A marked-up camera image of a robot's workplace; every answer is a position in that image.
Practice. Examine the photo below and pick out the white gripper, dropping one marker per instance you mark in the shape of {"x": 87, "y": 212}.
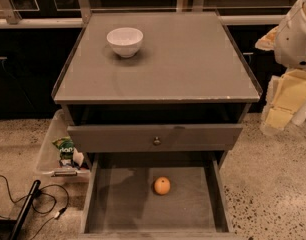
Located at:
{"x": 294, "y": 40}

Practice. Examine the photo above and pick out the orange fruit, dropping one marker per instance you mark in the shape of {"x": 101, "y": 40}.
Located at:
{"x": 162, "y": 185}

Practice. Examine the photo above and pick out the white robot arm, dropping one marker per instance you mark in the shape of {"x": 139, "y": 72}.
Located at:
{"x": 286, "y": 95}

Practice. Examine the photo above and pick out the grey drawer cabinet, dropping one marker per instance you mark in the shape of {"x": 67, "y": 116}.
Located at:
{"x": 187, "y": 71}

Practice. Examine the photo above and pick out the grey closed top drawer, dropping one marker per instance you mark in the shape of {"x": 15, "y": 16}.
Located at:
{"x": 139, "y": 138}

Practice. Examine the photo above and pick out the round brass drawer knob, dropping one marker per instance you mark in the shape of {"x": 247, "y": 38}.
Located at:
{"x": 156, "y": 141}

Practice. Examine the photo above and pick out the grey open middle drawer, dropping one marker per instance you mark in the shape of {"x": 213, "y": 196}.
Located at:
{"x": 121, "y": 203}

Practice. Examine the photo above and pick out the white pipe leg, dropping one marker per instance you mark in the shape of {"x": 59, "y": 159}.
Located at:
{"x": 300, "y": 115}

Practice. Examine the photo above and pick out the white ceramic bowl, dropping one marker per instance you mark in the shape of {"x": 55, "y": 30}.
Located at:
{"x": 126, "y": 41}

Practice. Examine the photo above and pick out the green snack bag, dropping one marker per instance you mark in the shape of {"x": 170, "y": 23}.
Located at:
{"x": 65, "y": 147}

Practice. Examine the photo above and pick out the clear plastic storage bin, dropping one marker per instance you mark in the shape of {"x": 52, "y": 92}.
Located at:
{"x": 48, "y": 165}

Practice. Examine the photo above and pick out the black flat bar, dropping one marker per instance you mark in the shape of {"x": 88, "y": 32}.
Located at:
{"x": 24, "y": 210}

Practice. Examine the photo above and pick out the metal railing frame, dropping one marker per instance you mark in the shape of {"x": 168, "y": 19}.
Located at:
{"x": 51, "y": 13}

